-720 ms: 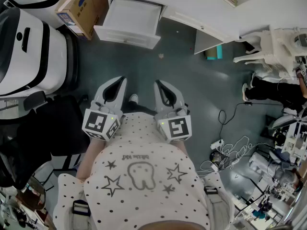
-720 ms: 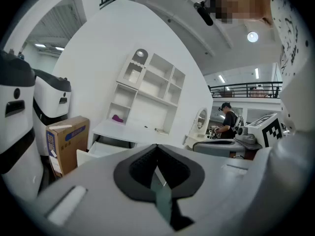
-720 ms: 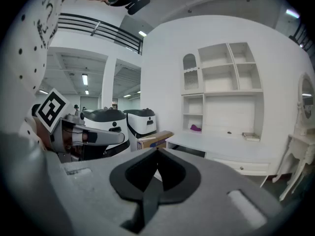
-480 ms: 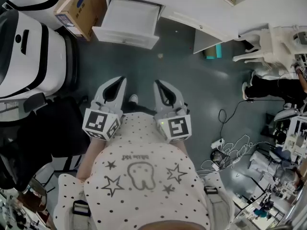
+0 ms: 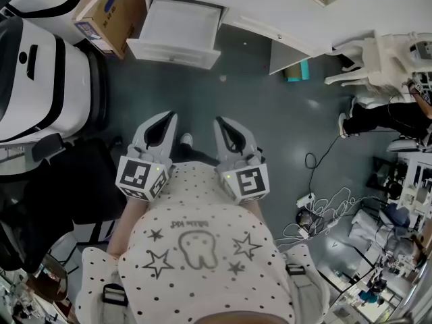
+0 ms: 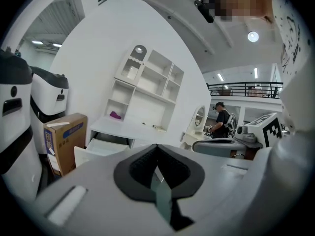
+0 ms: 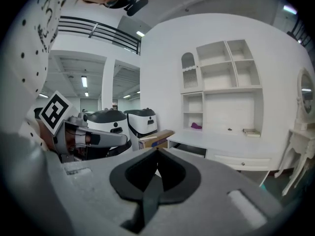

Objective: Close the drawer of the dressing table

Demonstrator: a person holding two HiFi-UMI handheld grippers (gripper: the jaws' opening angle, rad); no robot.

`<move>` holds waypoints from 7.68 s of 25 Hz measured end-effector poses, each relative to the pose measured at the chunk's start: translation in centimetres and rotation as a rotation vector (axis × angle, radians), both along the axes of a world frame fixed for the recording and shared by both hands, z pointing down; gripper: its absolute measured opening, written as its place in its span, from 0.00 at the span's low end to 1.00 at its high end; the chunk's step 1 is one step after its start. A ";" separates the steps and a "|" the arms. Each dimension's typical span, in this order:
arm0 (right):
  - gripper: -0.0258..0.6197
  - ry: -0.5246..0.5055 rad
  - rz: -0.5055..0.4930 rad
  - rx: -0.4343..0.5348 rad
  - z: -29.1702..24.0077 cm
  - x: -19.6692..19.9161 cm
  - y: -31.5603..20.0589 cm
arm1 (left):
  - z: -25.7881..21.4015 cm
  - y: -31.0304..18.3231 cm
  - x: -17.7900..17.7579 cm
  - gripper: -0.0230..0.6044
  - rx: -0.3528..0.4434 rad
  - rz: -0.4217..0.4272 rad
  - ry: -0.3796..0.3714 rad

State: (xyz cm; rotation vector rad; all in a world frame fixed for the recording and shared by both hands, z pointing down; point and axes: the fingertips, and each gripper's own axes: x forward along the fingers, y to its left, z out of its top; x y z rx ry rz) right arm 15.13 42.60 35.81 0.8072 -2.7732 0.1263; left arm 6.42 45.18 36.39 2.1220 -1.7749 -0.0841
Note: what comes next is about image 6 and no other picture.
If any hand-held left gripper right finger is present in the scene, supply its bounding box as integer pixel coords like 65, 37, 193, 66
157, 144, 255, 236

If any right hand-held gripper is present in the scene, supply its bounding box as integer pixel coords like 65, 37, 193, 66
192, 112, 283, 157

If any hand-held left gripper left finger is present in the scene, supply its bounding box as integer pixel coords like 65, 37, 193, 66
33, 144, 173, 236

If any small white drawer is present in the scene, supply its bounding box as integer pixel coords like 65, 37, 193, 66
73, 138, 131, 168

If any white desk with shelf hutch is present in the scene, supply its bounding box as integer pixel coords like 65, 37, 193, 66
89, 44, 185, 149

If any brown cardboard box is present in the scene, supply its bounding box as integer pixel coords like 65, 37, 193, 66
43, 112, 88, 177

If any round ceiling lamp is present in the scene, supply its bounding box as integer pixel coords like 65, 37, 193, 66
247, 30, 259, 43

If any black head-mounted camera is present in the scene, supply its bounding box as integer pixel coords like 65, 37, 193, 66
193, 0, 215, 24

